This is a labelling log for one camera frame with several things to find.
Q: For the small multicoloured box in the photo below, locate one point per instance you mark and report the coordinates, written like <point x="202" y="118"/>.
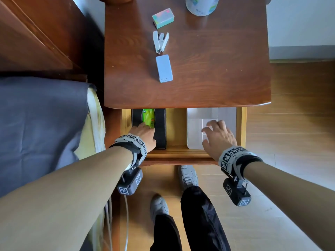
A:
<point x="163" y="18"/>

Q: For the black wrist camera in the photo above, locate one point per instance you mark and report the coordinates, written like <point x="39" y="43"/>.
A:
<point x="129" y="181"/>
<point x="236" y="192"/>

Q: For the person's left gray shoe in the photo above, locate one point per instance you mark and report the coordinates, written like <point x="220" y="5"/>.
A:
<point x="159" y="206"/>

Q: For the wooden nightstand drawer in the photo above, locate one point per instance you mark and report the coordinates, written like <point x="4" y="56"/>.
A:
<point x="176" y="133"/>

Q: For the person's black trousers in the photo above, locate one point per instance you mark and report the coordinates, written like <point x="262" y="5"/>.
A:
<point x="201" y="219"/>

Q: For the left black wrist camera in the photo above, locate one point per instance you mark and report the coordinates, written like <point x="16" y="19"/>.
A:
<point x="129" y="181"/>

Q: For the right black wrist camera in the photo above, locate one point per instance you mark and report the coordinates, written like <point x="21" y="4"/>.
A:
<point x="236" y="192"/>

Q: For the person's right gray shoe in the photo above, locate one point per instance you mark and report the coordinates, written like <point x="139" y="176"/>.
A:
<point x="188" y="176"/>

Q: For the person's left fingers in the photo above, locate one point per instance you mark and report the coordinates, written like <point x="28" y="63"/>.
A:
<point x="143" y="126"/>

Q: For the person's right hand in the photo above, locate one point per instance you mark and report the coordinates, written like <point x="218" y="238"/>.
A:
<point x="221" y="141"/>

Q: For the person's right forearm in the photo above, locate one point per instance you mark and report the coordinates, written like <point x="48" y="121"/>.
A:
<point x="293" y="196"/>

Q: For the white stapler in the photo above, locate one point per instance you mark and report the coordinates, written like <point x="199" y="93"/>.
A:
<point x="159" y="41"/>

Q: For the person's right thumb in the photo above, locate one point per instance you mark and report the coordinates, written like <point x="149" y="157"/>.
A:
<point x="206" y="147"/>

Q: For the green packet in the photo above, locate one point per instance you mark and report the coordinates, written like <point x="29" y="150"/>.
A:
<point x="148" y="116"/>

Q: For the light blue rectangular box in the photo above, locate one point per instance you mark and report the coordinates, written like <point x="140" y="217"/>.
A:
<point x="164" y="68"/>

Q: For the cream mattress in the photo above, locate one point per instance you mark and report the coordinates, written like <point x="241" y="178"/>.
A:
<point x="93" y="122"/>

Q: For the brown wooden nightstand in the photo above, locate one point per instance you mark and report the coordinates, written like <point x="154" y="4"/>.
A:
<point x="214" y="62"/>

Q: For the person's left hand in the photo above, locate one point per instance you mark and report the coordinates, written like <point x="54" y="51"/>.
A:
<point x="145" y="137"/>

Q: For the black rectangular box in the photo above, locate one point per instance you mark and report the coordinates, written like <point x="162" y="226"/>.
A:
<point x="161" y="128"/>

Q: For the brown wooden headboard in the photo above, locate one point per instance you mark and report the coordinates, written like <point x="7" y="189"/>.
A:
<point x="34" y="33"/>

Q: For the white organiser tray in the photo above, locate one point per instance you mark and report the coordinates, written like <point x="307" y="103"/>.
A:
<point x="195" y="133"/>

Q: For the person's gray shoe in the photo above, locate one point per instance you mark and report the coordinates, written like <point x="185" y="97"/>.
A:
<point x="159" y="206"/>
<point x="188" y="176"/>

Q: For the left marker-patterned wristband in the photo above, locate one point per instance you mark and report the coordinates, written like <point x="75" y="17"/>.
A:
<point x="134" y="143"/>

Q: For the person's right middle finger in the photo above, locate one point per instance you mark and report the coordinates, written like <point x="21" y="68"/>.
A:
<point x="212" y="123"/>

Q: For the marker-patterned wristband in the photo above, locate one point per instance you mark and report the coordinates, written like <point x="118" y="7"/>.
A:
<point x="231" y="156"/>
<point x="134" y="143"/>

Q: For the right marker-patterned wristband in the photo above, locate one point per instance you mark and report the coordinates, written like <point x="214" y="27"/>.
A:
<point x="231" y="156"/>

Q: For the white cylindrical container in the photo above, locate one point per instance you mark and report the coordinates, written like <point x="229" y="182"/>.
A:
<point x="202" y="6"/>

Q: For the person's left forearm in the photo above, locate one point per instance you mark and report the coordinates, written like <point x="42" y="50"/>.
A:
<point x="65" y="196"/>

